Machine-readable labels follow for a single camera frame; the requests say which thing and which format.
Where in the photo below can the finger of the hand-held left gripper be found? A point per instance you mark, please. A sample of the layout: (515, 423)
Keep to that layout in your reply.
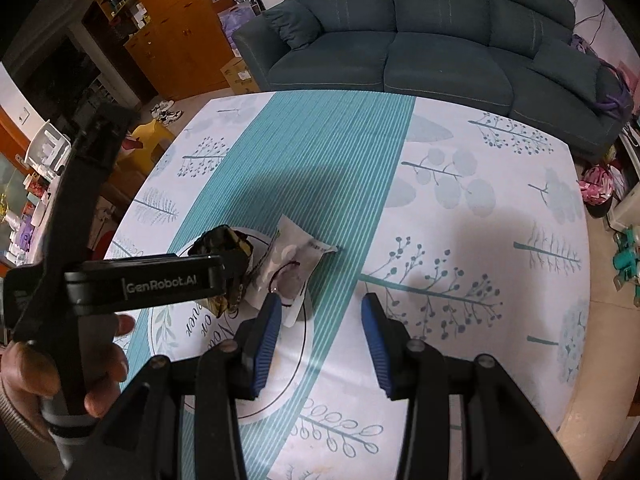
(235, 280)

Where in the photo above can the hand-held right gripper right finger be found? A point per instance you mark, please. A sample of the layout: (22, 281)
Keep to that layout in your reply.
(377, 347)

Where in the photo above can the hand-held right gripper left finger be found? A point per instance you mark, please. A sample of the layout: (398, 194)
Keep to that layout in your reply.
(265, 342)

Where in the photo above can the black gold snack packet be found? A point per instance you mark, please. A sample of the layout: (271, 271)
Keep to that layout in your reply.
(215, 242)

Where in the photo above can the white transparent packet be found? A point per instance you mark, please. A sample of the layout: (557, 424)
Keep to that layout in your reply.
(295, 255)

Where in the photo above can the person's left hand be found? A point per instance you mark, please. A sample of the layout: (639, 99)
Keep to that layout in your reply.
(105, 375)

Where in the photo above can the side table with pink cloth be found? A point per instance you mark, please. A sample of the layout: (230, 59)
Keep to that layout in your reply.
(42, 210)

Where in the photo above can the white plastic appliance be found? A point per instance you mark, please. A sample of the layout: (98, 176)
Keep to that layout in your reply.
(47, 147)

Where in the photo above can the table with leaf tablecloth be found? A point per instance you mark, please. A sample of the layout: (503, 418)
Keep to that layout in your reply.
(350, 185)

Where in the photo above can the yellow plastic stool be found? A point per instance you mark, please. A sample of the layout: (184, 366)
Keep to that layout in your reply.
(150, 140)

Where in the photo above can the white sneakers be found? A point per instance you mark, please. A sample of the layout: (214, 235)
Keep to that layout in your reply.
(165, 112)

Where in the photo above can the cardboard box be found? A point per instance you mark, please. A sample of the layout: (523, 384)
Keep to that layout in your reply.
(240, 75)

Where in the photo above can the purple package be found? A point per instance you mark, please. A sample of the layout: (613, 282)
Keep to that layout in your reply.
(240, 20)

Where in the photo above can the dark green cushion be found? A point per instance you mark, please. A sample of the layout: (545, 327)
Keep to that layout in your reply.
(565, 67)
(292, 25)

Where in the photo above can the wooden cabinet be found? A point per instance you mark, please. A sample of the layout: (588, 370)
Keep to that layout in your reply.
(175, 25)

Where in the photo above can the teal ride-on toy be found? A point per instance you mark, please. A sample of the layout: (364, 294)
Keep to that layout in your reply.
(627, 260)

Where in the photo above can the pink clothes pile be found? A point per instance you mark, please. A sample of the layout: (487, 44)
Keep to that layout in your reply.
(597, 185)

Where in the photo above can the dark green sofa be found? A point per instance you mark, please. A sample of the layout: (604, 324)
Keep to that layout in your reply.
(425, 60)

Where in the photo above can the purple backpack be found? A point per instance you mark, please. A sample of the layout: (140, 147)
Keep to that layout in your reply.
(607, 90)

